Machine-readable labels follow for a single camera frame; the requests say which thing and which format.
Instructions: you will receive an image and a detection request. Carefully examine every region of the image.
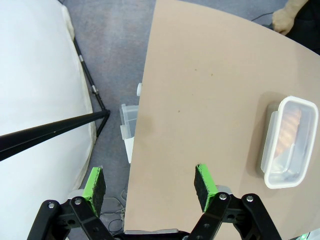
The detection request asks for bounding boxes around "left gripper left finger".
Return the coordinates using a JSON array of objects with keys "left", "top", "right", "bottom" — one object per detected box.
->
[{"left": 26, "top": 166, "right": 115, "bottom": 240}]

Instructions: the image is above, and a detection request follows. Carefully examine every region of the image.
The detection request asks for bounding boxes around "person in black t-shirt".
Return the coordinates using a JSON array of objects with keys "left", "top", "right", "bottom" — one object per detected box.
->
[{"left": 284, "top": 0, "right": 320, "bottom": 55}]

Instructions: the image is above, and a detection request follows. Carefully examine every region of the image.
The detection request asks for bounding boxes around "black backdrop stand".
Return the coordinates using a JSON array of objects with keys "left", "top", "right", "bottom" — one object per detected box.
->
[{"left": 0, "top": 37, "right": 112, "bottom": 163}]

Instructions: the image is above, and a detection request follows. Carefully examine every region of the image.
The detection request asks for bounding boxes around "clear plastic storage bin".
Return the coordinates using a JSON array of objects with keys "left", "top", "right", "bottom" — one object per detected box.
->
[
  {"left": 123, "top": 137, "right": 136, "bottom": 164},
  {"left": 119, "top": 103, "right": 140, "bottom": 140}
]

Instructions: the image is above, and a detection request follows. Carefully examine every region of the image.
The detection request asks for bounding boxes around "grey floor cable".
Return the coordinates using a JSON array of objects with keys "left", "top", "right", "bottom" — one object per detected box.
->
[{"left": 101, "top": 194, "right": 129, "bottom": 227}]

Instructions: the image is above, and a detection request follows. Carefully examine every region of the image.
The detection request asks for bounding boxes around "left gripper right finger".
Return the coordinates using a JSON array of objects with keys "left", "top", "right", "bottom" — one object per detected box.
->
[{"left": 188, "top": 163, "right": 282, "bottom": 240}]

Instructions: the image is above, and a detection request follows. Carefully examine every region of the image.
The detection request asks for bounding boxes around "person's right forearm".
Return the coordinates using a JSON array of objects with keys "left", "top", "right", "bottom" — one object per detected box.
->
[{"left": 286, "top": 0, "right": 311, "bottom": 12}]

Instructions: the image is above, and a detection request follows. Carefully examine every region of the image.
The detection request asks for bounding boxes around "golden croissant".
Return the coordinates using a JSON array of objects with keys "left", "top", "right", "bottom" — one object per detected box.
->
[{"left": 273, "top": 107, "right": 304, "bottom": 161}]

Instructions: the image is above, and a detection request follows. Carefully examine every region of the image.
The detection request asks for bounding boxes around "person's right hand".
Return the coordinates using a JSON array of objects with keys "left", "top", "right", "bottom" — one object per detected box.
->
[{"left": 272, "top": 4, "right": 296, "bottom": 36}]

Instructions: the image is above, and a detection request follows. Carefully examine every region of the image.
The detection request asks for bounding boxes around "clear plastic container lid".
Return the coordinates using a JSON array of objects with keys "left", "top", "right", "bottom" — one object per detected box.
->
[{"left": 260, "top": 96, "right": 320, "bottom": 190}]

